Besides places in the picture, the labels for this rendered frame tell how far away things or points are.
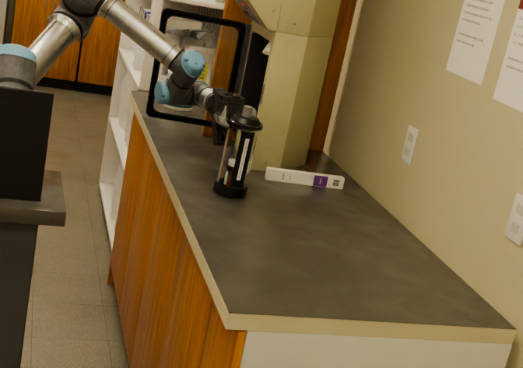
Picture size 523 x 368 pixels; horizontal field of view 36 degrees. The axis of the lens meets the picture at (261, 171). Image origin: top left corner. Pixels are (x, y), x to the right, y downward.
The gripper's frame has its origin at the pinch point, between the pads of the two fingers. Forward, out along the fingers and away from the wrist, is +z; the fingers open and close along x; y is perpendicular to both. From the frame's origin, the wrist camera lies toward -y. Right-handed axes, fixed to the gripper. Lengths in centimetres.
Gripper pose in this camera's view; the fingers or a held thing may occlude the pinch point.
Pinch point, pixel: (243, 128)
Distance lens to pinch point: 234.2
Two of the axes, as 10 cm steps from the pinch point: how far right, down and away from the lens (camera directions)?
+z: 4.8, 3.5, -8.0
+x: 8.5, 0.3, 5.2
